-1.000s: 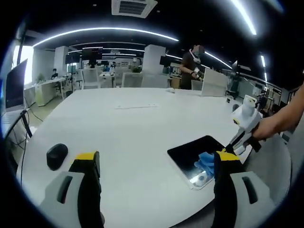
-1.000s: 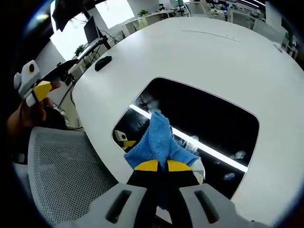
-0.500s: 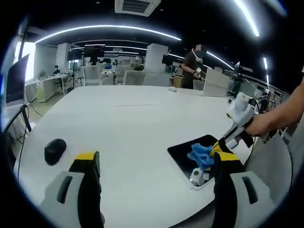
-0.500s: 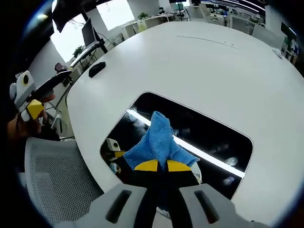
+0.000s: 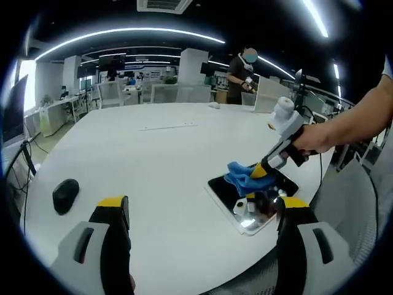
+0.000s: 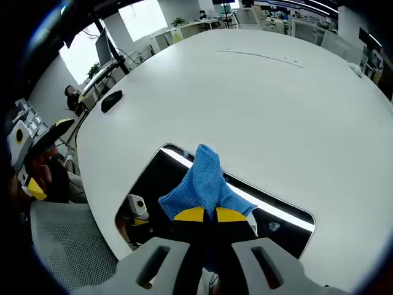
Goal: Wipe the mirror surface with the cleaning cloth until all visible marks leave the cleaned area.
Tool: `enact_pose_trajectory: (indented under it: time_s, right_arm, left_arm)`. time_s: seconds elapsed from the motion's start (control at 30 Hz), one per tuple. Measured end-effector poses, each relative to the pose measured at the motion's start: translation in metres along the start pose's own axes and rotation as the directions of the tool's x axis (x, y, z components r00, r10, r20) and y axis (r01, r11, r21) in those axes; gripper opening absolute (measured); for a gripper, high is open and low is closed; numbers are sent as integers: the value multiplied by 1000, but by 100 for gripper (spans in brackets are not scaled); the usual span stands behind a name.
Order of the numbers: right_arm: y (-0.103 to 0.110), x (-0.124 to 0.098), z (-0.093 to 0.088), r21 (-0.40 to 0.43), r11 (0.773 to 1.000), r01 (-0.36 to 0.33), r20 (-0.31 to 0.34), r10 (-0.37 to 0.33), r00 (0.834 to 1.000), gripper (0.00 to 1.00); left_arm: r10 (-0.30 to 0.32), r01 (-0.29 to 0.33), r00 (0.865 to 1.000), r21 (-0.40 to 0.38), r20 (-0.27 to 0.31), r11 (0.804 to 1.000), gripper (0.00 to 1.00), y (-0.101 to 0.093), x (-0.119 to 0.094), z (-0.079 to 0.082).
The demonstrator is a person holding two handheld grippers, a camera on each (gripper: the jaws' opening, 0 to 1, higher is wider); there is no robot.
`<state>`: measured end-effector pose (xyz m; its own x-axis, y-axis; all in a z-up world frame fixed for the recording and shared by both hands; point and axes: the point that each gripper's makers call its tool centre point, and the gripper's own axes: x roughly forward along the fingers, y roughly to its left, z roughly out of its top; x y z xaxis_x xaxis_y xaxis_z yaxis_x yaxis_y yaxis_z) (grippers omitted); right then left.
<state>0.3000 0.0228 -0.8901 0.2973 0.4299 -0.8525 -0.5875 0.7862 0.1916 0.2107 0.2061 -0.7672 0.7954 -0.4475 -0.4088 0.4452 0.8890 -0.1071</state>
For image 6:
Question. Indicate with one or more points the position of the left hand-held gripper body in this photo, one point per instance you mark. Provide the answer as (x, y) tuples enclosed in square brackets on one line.
[(19, 144)]

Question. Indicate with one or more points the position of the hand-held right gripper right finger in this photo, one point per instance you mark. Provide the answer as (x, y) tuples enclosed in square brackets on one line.
[(245, 267)]

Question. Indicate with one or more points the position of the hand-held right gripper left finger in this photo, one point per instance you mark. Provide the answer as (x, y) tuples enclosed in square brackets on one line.
[(165, 267)]

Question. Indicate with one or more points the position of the blue cleaning cloth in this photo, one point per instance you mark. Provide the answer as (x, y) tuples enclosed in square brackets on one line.
[(204, 184)]

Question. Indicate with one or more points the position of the crumpled white cloth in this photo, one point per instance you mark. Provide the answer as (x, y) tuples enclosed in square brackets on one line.
[(356, 69)]

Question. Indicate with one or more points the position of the person's left hand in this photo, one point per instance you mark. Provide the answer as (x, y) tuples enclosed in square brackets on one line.
[(44, 169)]

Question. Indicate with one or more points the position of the grey mesh office chair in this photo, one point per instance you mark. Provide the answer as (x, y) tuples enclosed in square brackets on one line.
[(70, 242)]

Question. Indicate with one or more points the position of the potted green plant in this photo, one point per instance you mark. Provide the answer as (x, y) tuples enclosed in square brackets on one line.
[(177, 22), (93, 70)]

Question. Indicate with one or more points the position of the computer monitor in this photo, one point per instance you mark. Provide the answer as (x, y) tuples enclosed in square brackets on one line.
[(102, 47)]

